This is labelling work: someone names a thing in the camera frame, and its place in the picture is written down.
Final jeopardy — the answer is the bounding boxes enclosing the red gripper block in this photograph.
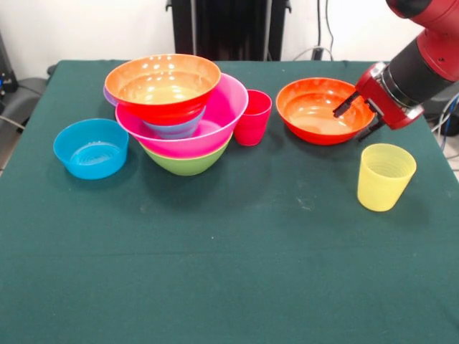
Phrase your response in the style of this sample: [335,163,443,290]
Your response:
[332,62,425,143]

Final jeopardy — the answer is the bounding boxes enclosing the orange bowl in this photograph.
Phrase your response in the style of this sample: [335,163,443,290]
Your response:
[104,53,222,126]
[275,77,376,145]

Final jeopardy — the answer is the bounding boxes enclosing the yellow cup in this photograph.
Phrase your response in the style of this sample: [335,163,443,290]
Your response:
[356,143,417,212]

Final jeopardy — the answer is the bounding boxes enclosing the large magenta bowl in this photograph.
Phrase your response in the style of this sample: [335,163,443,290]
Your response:
[114,72,250,159]

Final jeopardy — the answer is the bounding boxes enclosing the small cyan bowl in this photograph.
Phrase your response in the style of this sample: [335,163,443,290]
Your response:
[142,106,208,140]

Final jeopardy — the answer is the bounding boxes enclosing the red cup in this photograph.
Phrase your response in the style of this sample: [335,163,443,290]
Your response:
[233,89,273,147]

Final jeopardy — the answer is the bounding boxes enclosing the dark green table cloth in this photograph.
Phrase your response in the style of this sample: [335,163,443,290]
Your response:
[0,59,459,344]

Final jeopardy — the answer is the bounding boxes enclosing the green bowl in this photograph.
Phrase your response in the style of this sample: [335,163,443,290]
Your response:
[139,135,234,176]

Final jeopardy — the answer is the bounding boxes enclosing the purple bowl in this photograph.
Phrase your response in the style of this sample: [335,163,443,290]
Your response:
[103,85,119,108]

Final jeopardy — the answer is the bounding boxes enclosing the straight-sided blue bowl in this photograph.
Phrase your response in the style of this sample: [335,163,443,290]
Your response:
[52,118,130,181]

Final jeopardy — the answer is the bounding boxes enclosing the black computer box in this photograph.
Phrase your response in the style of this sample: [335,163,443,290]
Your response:
[0,30,18,97]

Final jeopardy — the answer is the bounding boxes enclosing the black pedestal foot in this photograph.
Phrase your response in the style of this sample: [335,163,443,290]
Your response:
[10,75,49,125]
[421,84,459,123]

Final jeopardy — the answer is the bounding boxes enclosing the white cable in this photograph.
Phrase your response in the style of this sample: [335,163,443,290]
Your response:
[292,0,336,62]

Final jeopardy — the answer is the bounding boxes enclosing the tangle of cables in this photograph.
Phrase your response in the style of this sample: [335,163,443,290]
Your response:
[430,91,459,144]

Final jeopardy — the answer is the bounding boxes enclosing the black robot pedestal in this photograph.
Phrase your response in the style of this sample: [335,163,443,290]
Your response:
[165,0,292,62]

